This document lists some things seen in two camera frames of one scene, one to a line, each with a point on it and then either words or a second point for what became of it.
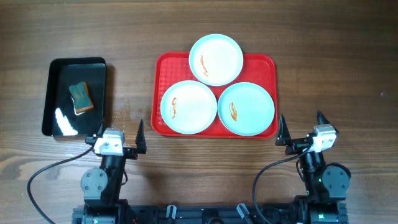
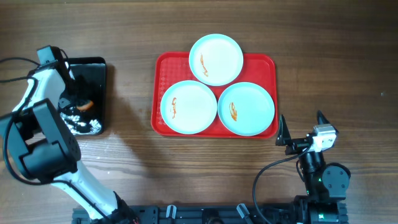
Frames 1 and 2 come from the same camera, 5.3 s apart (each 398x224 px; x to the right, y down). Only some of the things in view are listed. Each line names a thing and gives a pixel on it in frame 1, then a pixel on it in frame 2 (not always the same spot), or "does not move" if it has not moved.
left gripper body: x=129 y=152 to x=68 y=101
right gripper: x=298 y=146 does not move
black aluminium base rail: x=277 y=214 does not move
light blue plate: x=188 y=107 does not move
